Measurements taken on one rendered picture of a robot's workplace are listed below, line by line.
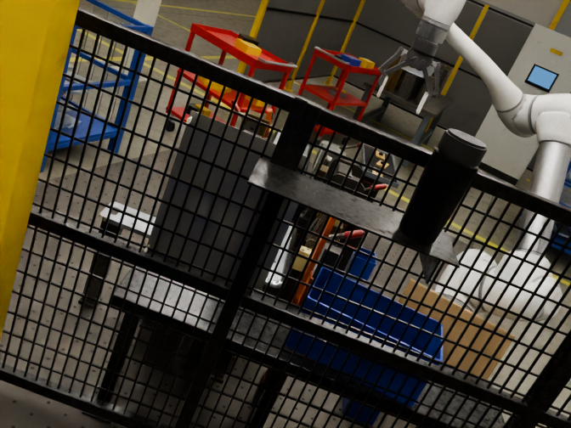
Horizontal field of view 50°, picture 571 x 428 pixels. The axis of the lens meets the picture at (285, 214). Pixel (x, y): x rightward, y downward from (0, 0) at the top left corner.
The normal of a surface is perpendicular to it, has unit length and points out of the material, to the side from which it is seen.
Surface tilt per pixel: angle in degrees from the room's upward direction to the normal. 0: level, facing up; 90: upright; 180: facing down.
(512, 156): 90
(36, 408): 0
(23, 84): 90
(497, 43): 90
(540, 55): 90
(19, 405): 0
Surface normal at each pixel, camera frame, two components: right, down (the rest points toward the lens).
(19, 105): -0.11, 0.37
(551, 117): -0.74, -0.18
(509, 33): -0.39, 0.24
